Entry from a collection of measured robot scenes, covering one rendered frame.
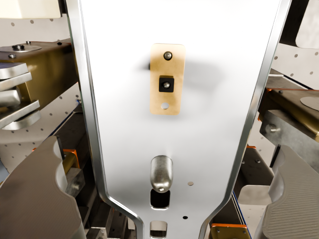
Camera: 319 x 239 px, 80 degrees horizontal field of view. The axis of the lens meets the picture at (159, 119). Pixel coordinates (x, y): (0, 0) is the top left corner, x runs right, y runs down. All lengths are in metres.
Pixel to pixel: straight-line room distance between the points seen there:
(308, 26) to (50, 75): 0.29
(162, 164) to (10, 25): 0.52
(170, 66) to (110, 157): 0.16
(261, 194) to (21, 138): 0.71
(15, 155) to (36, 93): 0.63
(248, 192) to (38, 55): 0.36
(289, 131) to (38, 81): 0.28
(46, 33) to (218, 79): 0.47
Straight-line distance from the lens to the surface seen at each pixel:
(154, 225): 0.43
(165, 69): 0.22
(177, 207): 0.37
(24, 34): 0.63
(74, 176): 0.34
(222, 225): 0.56
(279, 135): 0.28
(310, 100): 0.33
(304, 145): 0.26
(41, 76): 0.24
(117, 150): 0.28
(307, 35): 0.29
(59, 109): 0.66
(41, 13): 0.21
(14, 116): 0.21
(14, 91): 0.21
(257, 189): 0.38
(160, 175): 0.26
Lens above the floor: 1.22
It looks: 62 degrees down
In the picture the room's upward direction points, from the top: 177 degrees counter-clockwise
